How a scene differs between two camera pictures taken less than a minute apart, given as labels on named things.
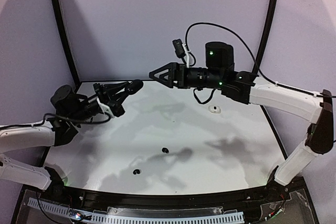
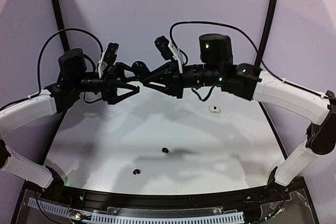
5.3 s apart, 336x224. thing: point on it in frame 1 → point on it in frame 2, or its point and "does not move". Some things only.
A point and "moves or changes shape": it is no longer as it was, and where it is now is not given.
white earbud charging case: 214,109 does not move
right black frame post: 270,21 does not move
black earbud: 165,150 does not move
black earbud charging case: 134,86 moves or changes shape
